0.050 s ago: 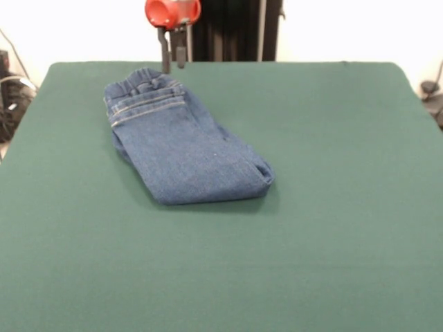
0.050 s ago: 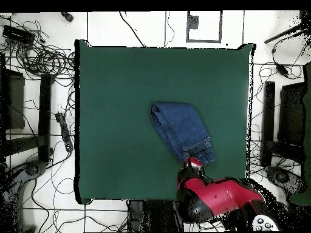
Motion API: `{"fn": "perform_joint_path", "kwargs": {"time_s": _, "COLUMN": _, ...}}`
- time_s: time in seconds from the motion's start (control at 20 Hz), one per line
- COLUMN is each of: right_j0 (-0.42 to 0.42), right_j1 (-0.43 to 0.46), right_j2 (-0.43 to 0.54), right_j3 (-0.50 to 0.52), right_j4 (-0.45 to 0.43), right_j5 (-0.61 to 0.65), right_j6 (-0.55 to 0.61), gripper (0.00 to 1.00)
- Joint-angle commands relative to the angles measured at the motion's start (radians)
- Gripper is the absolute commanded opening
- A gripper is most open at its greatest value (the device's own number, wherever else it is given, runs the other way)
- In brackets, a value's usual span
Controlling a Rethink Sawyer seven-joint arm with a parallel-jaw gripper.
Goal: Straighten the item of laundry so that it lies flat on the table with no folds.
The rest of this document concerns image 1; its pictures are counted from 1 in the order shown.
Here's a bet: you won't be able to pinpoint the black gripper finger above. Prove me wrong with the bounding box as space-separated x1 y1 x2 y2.
174 26 188 69
156 30 172 74

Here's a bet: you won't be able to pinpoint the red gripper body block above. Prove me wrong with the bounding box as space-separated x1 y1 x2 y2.
144 0 202 30

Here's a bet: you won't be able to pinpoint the blue denim jeans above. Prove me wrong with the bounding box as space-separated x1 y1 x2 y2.
102 68 277 207

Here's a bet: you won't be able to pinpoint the dark green table cloth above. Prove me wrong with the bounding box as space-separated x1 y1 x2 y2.
0 61 443 332

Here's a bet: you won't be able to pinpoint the black floor device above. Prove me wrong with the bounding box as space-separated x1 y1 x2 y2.
419 80 443 131

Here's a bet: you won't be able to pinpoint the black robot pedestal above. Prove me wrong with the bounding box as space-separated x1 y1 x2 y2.
186 0 287 62

